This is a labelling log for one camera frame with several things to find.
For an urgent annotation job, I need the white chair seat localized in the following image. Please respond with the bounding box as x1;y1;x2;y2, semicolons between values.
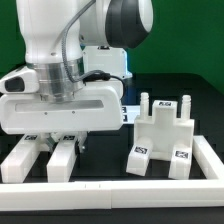
134;92;194;161

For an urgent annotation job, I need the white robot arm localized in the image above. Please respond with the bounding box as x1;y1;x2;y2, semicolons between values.
0;0;153;151

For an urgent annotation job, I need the flat white chair back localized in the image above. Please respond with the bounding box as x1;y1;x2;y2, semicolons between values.
122;105;140;124

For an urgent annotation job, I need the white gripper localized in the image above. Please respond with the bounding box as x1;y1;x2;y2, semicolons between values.
0;67;123;153

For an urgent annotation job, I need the white obstacle fence wall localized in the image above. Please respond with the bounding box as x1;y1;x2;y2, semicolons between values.
0;136;224;211

